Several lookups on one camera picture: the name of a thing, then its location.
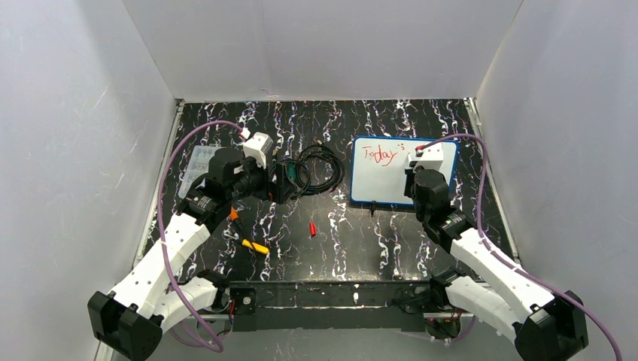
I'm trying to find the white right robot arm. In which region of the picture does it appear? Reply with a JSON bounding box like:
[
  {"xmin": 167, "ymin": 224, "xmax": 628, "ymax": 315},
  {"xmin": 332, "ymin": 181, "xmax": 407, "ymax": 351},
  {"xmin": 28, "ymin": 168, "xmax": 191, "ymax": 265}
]
[{"xmin": 404, "ymin": 168, "xmax": 589, "ymax": 360}]

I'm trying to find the yellow handled screwdriver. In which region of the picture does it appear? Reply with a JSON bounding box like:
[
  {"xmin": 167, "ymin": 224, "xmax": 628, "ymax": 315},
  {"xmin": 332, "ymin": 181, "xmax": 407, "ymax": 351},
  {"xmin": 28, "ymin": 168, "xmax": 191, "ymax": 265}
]
[{"xmin": 242, "ymin": 239, "xmax": 269, "ymax": 255}]

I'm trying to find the blue framed whiteboard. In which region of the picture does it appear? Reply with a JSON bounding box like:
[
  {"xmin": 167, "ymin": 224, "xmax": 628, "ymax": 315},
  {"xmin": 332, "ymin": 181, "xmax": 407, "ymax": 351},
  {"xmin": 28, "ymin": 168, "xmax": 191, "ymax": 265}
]
[{"xmin": 350, "ymin": 135, "xmax": 459, "ymax": 207}]

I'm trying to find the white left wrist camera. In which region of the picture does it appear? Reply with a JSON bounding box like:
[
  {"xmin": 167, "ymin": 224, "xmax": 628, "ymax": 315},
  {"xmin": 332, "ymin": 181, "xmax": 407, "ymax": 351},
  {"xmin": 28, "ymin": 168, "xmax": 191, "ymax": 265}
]
[{"xmin": 242, "ymin": 132, "xmax": 273, "ymax": 169}]

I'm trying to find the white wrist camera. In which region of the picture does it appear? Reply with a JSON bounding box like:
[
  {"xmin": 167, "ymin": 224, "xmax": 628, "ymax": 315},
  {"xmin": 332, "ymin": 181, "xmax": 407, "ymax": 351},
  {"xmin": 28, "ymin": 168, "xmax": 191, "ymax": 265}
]
[
  {"xmin": 407, "ymin": 144, "xmax": 445, "ymax": 172},
  {"xmin": 242, "ymin": 132, "xmax": 273, "ymax": 169}
]

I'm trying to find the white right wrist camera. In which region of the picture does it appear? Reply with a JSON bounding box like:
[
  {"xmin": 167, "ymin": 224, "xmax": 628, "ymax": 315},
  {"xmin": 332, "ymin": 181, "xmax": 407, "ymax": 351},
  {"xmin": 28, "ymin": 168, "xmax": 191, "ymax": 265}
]
[{"xmin": 407, "ymin": 144, "xmax": 445, "ymax": 172}]

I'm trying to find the black coiled usb cable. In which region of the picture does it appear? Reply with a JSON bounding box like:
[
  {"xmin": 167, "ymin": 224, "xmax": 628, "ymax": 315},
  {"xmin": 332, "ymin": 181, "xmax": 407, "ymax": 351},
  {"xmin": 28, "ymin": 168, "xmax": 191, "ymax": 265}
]
[{"xmin": 284, "ymin": 144, "xmax": 346, "ymax": 199}]

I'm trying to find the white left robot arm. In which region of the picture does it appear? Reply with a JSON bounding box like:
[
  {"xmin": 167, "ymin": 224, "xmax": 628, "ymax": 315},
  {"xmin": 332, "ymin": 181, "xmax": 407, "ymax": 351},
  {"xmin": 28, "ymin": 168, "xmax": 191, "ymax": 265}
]
[{"xmin": 87, "ymin": 147, "xmax": 296, "ymax": 360}]

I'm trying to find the aluminium front rail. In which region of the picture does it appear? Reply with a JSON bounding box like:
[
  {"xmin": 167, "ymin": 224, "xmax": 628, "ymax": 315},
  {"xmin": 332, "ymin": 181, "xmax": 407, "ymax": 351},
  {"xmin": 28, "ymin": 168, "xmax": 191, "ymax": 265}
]
[{"xmin": 105, "ymin": 282, "xmax": 555, "ymax": 320}]

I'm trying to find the clear plastic screw box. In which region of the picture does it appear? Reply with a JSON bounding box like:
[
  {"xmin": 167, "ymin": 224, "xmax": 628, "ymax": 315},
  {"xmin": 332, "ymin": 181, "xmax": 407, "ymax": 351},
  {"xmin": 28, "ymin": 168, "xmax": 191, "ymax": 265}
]
[{"xmin": 178, "ymin": 145, "xmax": 220, "ymax": 199}]

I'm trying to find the green handled screwdriver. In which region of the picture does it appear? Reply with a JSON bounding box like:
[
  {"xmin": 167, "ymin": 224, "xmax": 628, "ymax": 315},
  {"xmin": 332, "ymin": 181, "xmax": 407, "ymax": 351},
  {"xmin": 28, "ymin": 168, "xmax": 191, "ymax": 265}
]
[{"xmin": 286, "ymin": 162, "xmax": 296, "ymax": 183}]

